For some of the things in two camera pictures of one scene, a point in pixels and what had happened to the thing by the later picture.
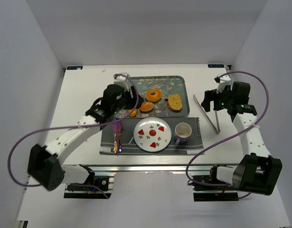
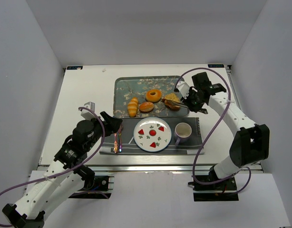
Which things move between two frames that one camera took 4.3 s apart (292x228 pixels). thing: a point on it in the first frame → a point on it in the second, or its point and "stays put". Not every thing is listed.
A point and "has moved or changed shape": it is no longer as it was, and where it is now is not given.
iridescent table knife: [115, 123] stays put
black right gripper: [209, 100] → [196, 100]
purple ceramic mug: [182, 131] stays put
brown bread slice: [174, 102] has moved or changed shape
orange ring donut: [154, 98] stays put
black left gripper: [135, 101] → [107, 123]
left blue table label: [74, 67] stays put
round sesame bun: [146, 106] stays put
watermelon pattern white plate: [152, 134] stays put
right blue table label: [216, 66] stays put
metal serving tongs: [206, 115] → [176, 104]
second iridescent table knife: [119, 131] stays put
